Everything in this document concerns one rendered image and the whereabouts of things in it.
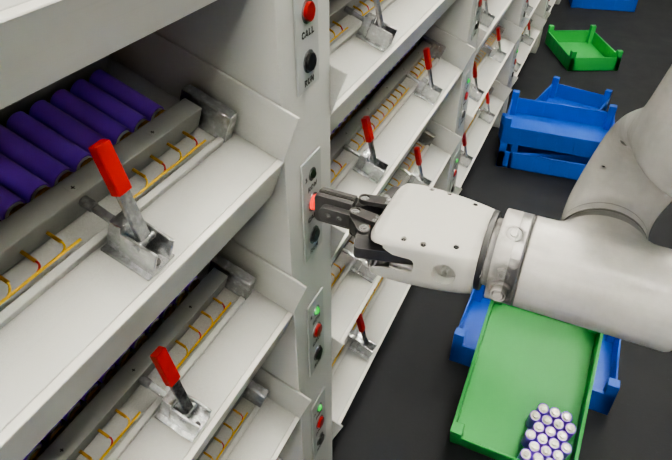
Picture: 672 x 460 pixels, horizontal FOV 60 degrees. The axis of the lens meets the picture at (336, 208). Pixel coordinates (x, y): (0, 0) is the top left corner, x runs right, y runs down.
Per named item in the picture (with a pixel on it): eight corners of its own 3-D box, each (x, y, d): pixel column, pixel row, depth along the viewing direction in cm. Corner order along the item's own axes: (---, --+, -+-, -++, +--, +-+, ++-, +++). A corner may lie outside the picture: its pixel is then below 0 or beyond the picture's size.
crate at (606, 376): (615, 338, 122) (626, 311, 117) (607, 415, 107) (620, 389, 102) (473, 294, 132) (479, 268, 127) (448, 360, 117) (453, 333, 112)
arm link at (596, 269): (543, 190, 53) (522, 259, 46) (706, 229, 48) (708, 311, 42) (526, 255, 58) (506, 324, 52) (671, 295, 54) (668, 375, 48)
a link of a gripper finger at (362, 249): (364, 277, 51) (345, 238, 55) (445, 260, 53) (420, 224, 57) (364, 267, 50) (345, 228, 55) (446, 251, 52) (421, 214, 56)
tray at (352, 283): (442, 169, 128) (472, 121, 119) (322, 377, 84) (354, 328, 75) (363, 123, 130) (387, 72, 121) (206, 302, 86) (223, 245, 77)
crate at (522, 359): (567, 488, 96) (576, 480, 90) (448, 441, 103) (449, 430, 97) (600, 326, 110) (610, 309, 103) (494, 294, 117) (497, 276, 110)
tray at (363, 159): (452, 88, 117) (487, 28, 107) (319, 281, 73) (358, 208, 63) (366, 39, 119) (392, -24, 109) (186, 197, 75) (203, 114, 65)
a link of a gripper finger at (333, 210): (366, 252, 55) (303, 233, 57) (378, 233, 58) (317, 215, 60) (367, 226, 53) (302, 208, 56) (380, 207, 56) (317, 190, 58)
